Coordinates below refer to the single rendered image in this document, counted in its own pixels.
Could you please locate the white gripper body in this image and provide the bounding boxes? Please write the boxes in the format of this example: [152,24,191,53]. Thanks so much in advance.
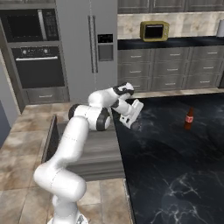
[118,98,144,130]

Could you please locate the grey wooden drawer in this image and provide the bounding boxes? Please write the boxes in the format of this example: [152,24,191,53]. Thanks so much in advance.
[40,114,127,182]

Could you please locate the red sauce bottle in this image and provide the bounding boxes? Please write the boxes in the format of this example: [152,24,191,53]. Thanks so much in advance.
[183,106,195,131]

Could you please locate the grey base cupboard run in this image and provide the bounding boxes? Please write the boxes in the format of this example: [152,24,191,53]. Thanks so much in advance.
[116,45,224,93]

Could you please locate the yellow toaster oven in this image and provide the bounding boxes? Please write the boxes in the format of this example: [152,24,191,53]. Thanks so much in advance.
[139,20,171,43]

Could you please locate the grey steel fridge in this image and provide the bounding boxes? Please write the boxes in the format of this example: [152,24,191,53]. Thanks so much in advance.
[54,0,119,104]

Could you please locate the grey tall oven cabinet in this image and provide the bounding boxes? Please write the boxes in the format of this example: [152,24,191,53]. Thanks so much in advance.
[0,0,71,116]

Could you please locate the black built-in oven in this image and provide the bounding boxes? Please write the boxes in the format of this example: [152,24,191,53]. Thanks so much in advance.
[10,45,67,90]

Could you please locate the black built-in microwave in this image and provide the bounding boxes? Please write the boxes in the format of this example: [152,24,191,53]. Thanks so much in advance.
[0,8,61,44]

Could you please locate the grey wall cupboard run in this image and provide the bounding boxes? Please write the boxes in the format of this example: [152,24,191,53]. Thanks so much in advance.
[116,0,224,15]

